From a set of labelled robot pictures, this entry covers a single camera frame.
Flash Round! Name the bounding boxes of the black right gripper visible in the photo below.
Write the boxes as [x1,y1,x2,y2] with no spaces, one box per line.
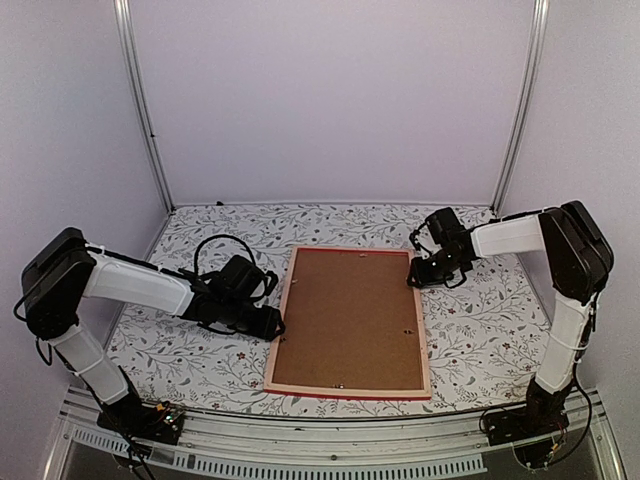
[409,249,465,288]

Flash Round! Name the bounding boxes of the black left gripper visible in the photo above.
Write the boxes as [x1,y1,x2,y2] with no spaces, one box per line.
[219,297,285,342]

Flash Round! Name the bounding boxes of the brown backing board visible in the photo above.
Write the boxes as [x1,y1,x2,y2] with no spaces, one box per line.
[269,248,425,390]

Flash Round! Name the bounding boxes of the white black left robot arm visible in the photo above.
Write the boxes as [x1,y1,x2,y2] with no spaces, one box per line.
[13,227,285,434]

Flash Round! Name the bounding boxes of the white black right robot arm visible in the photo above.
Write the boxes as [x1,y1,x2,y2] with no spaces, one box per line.
[407,200,614,397]

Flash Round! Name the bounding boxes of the floral patterned table mat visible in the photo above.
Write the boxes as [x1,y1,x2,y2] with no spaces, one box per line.
[107,204,549,418]

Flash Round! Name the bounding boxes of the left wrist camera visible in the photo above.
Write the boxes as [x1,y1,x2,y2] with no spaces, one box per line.
[262,271,279,297]

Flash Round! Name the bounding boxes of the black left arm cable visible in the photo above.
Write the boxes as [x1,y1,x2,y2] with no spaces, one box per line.
[192,233,256,276]

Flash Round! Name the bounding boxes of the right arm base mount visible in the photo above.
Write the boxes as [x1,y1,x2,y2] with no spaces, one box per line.
[478,365,593,471]

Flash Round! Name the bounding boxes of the aluminium front rail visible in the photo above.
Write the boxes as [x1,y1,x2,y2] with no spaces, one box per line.
[44,388,628,479]

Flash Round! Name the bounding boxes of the left aluminium corner post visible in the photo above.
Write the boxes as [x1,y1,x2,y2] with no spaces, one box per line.
[113,0,175,213]

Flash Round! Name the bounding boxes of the aluminium corner post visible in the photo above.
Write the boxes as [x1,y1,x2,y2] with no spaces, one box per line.
[113,0,175,213]
[490,0,550,214]

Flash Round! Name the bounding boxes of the right aluminium corner post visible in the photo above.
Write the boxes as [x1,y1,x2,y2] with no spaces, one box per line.
[490,0,550,214]

